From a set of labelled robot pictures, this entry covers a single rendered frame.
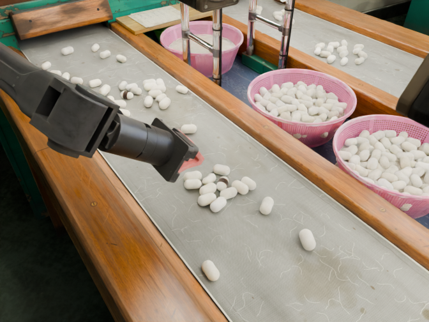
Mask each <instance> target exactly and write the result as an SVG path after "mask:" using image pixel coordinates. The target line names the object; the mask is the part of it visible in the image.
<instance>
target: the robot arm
mask: <svg viewBox="0 0 429 322"><path fill-rule="evenodd" d="M0 88H1V89H2V90H3V91H4V92H5V93H7V94H8V95H9V96H10V97H11V98H12V99H13V100H14V102H15V103H16V104H17V105H18V107H19V109H20V111H21V112H22V113H24V114H25V115H26V116H27V117H29V118H30V119H31V120H30V122H29V123H30V124H31V125H32V126H34V127H35V128H36V129H38V130H39V131H40V132H41V133H43V134H44V135H46V136H47V137H48V142H47V146H48V147H50V148H51V149H53V150H54V151H56V152H58V153H61V154H64V155H67V156H70V157H73V158H79V156H80V155H82V156H84V157H88V158H92V157H93V155H94V153H95V151H96V150H97V148H98V149H99V150H100V151H104V152H106V153H111V154H114V155H118V156H121V157H126V158H130V159H133V160H138V161H141V162H145V163H148V164H151V165H152V166H153V167H154V168H155V169H156V170H157V171H158V172H159V173H160V175H161V176H162V177H163V178H164V179H165V180H166V181H168V182H171V183H175V182H176V180H177V179H178V177H179V175H180V173H181V172H183V171H185V170H186V169H189V168H191V167H195V166H198V165H201V164H202V162H203V161H204V157H203V156H202V154H201V153H200V151H199V148H198V147H197V146H196V145H195V144H194V142H193V141H192V140H191V139H189V138H188V137H187V136H185V134H184V133H182V131H180V130H179V129H176V128H173V129H171V128H170V127H168V126H167V125H166V124H165V123H164V122H163V120H162V119H160V118H155V119H154V120H153V122H152V123H151V125H149V124H147V123H144V122H141V121H138V120H136V119H133V118H130V117H128V116H125V115H124V114H123V113H122V112H121V111H120V110H119V108H120V106H119V105H118V104H117V103H115V102H113V101H112V100H111V99H110V98H108V97H107V96H104V95H102V94H100V93H98V92H96V91H94V90H92V89H89V88H87V87H85V86H83V85H81V84H80V83H77V85H75V84H74V83H72V82H70V81H69V80H68V79H65V78H64V77H62V76H60V75H58V74H56V73H52V72H49V71H46V70H42V69H40V68H38V67H37V66H36V65H34V64H32V63H31V62H30V61H28V60H27V59H25V58H24V57H22V56H21V55H19V54H17V53H16V52H15V51H13V50H11V49H10V48H9V47H7V46H6V45H4V44H3V43H1V42H0Z"/></svg>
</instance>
